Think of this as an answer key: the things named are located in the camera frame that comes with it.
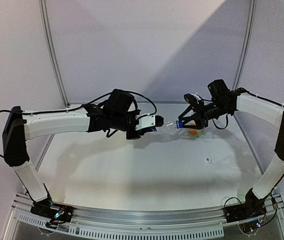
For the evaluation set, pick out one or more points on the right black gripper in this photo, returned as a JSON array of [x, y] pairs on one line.
[[201, 114]]

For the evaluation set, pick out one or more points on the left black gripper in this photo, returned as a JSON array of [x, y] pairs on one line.
[[130, 136]]

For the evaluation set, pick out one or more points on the blue pepsi bottle cap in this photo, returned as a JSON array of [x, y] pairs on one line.
[[179, 124]]

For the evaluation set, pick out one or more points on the clear pepsi bottle blue label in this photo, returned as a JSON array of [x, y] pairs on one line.
[[166, 127]]

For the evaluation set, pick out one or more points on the clear tea bottle white label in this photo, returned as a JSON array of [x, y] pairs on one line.
[[194, 132]]

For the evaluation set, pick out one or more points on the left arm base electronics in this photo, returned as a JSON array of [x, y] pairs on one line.
[[56, 214]]

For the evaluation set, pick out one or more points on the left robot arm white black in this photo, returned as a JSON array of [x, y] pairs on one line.
[[118, 111]]

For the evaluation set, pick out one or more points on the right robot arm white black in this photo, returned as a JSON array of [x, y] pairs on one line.
[[225, 102]]

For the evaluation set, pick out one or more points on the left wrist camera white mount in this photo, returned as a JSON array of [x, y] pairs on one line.
[[148, 121]]

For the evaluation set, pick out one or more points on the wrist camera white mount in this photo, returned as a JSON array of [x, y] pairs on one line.
[[148, 121], [192, 98]]

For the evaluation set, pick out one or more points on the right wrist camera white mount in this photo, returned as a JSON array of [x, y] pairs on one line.
[[192, 98]]

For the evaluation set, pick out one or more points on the right wall metal post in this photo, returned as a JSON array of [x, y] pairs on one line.
[[245, 44]]

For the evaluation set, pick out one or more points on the wall metal post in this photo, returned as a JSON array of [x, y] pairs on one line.
[[245, 44], [52, 52]]

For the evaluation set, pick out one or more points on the aluminium front rail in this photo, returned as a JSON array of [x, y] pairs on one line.
[[84, 223]]

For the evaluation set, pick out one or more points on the left wall metal post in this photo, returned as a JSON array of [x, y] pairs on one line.
[[52, 52]]

